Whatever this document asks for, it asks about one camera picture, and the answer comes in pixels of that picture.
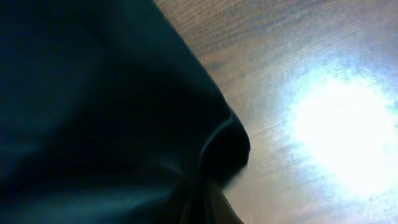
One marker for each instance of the black polo shirt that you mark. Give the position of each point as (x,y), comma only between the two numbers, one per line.
(108,117)

